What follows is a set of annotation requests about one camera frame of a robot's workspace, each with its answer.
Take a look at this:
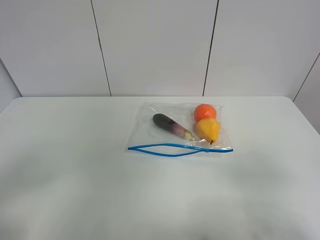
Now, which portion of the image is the yellow pear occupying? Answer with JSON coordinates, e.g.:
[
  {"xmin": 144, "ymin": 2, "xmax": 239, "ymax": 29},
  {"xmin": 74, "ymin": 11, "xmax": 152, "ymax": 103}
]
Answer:
[{"xmin": 195, "ymin": 117, "xmax": 221, "ymax": 145}]

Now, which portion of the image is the orange fruit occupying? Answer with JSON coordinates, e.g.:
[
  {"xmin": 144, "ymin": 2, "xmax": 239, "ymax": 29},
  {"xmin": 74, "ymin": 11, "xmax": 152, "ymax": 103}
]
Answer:
[{"xmin": 193, "ymin": 104, "xmax": 217, "ymax": 123}]

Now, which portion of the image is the purple eggplant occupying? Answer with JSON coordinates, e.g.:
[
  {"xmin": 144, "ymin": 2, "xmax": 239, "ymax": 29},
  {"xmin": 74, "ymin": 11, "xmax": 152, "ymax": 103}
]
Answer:
[{"xmin": 152, "ymin": 113, "xmax": 196, "ymax": 141}]

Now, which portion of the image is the clear blue-zip file bag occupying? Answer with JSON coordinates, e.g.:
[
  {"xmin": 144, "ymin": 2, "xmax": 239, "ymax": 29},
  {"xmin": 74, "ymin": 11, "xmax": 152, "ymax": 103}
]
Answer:
[{"xmin": 126, "ymin": 102, "xmax": 234, "ymax": 158}]

